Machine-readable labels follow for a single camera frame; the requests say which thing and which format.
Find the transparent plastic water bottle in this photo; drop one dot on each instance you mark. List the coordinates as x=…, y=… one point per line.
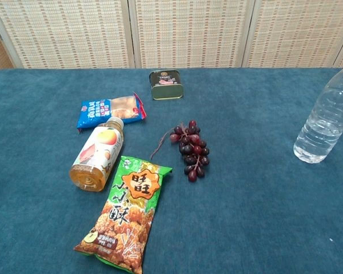
x=320, y=122

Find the peach juice bottle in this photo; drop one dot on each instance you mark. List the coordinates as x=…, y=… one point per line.
x=98, y=154

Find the red grape bunch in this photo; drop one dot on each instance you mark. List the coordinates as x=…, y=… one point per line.
x=193, y=151

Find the dark green luncheon meat can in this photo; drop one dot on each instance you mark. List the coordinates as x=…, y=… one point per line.
x=167, y=92

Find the blue biscuit packet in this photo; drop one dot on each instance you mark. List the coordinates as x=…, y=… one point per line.
x=103, y=112

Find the green rice cracker bag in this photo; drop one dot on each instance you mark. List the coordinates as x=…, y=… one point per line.
x=128, y=217

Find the blue table cloth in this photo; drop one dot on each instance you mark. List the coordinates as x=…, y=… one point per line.
x=245, y=199

